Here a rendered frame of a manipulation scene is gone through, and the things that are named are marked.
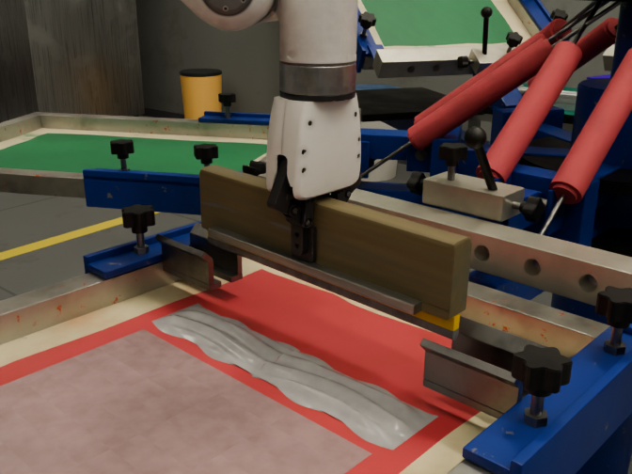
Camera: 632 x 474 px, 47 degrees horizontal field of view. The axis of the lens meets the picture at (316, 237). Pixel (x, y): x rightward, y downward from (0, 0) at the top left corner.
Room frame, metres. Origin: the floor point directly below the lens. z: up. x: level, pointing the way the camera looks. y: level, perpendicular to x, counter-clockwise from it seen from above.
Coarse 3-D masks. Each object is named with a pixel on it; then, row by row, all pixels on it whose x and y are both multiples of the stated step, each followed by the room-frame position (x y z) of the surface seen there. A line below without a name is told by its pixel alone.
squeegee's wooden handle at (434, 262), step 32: (224, 192) 0.80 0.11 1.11; (256, 192) 0.77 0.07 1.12; (224, 224) 0.80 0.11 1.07; (256, 224) 0.77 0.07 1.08; (288, 224) 0.73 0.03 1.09; (320, 224) 0.70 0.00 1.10; (352, 224) 0.67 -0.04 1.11; (384, 224) 0.65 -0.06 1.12; (416, 224) 0.64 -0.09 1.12; (320, 256) 0.70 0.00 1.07; (352, 256) 0.67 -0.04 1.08; (384, 256) 0.64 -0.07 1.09; (416, 256) 0.62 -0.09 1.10; (448, 256) 0.60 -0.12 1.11; (416, 288) 0.62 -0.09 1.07; (448, 288) 0.59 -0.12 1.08
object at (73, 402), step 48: (240, 288) 0.87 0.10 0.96; (288, 288) 0.87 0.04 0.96; (96, 336) 0.74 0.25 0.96; (144, 336) 0.74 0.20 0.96; (288, 336) 0.74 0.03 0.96; (0, 384) 0.63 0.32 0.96; (48, 384) 0.63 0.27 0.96; (96, 384) 0.63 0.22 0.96; (144, 384) 0.63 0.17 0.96; (192, 384) 0.63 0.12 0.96; (0, 432) 0.55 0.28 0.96; (48, 432) 0.55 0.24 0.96; (96, 432) 0.55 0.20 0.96
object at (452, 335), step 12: (216, 240) 0.83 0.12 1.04; (240, 252) 0.80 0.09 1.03; (264, 264) 0.77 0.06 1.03; (276, 264) 0.76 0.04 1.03; (300, 276) 0.73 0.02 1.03; (312, 276) 0.72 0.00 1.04; (324, 288) 0.71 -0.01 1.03; (336, 288) 0.70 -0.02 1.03; (360, 300) 0.68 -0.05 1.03; (372, 300) 0.66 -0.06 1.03; (384, 312) 0.66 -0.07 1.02; (396, 312) 0.64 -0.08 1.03; (420, 324) 0.62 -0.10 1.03; (432, 324) 0.62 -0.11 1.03; (444, 336) 0.61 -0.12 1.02; (456, 336) 0.60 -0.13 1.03
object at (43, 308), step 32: (64, 288) 0.79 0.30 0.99; (96, 288) 0.81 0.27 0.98; (128, 288) 0.84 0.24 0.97; (480, 288) 0.79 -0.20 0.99; (0, 320) 0.72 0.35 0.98; (32, 320) 0.75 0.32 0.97; (64, 320) 0.77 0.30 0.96; (480, 320) 0.76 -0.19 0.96; (512, 320) 0.73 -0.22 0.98; (544, 320) 0.71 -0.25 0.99; (576, 320) 0.71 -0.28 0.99; (576, 352) 0.68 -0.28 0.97
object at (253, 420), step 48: (336, 336) 0.74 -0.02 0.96; (384, 336) 0.74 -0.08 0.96; (432, 336) 0.74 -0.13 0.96; (240, 384) 0.63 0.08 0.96; (384, 384) 0.63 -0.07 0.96; (144, 432) 0.55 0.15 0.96; (192, 432) 0.55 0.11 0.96; (240, 432) 0.55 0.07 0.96; (288, 432) 0.55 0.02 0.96; (336, 432) 0.55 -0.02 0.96; (432, 432) 0.55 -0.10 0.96
